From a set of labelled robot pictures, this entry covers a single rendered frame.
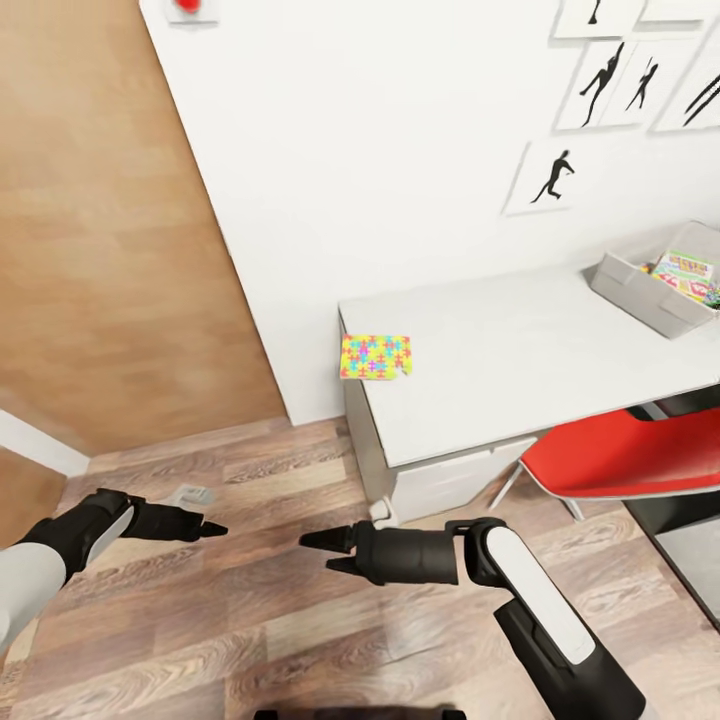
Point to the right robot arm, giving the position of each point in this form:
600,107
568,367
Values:
573,671

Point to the jigsaw puzzle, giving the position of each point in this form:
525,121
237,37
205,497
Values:
375,356

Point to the toy box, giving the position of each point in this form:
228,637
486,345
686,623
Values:
621,277

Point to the swivel chair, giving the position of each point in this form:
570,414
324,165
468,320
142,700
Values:
615,456

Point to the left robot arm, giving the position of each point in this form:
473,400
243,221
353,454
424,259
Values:
37,567

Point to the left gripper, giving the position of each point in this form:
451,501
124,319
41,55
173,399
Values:
176,524

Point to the desk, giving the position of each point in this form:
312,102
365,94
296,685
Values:
497,362

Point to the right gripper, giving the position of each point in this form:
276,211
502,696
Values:
382,555

